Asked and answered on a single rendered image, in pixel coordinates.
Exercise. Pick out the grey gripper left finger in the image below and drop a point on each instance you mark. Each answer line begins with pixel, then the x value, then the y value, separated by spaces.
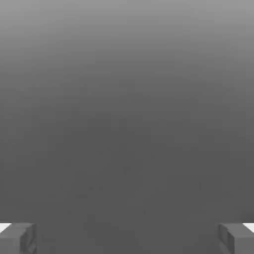
pixel 13 240

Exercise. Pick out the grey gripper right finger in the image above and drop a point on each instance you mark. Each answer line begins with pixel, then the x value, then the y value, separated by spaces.
pixel 240 240

